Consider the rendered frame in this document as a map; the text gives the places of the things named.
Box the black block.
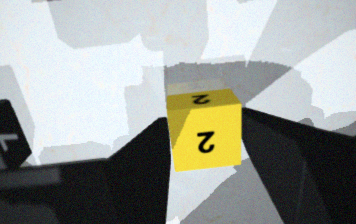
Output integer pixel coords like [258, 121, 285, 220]
[0, 99, 33, 169]

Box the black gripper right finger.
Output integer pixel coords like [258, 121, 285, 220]
[241, 107, 356, 224]

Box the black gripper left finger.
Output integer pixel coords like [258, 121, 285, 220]
[0, 117, 171, 224]

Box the yellow block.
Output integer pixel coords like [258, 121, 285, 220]
[167, 88, 241, 172]

